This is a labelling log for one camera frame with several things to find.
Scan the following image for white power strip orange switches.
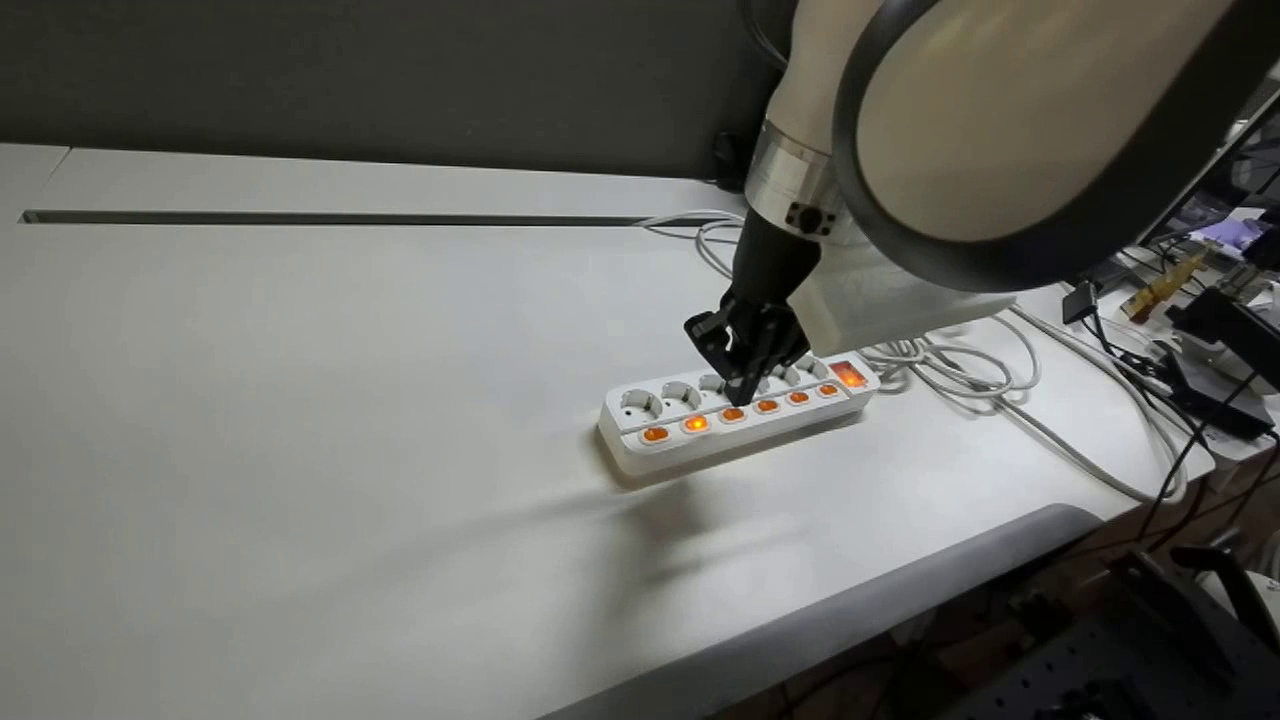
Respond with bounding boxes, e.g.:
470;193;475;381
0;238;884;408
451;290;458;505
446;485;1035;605
591;348;884;485

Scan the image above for black cable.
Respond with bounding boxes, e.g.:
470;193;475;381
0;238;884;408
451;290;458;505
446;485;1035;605
1058;279;1275;447

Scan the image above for thin white cable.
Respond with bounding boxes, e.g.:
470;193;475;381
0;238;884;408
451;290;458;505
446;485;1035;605
640;207;747;279

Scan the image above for purple and white packet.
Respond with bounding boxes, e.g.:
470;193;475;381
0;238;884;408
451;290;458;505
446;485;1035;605
1188;199;1271;261

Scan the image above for white power strip cable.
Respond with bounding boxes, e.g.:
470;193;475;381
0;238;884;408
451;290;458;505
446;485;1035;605
861;307;1193;512

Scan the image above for yellow tool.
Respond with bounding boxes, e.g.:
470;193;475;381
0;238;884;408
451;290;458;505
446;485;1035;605
1117;248;1210;328

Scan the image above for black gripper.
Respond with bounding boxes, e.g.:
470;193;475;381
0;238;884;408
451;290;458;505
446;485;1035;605
681;207;825;408

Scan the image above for black device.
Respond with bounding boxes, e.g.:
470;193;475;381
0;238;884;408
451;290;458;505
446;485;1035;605
1173;283;1280;393

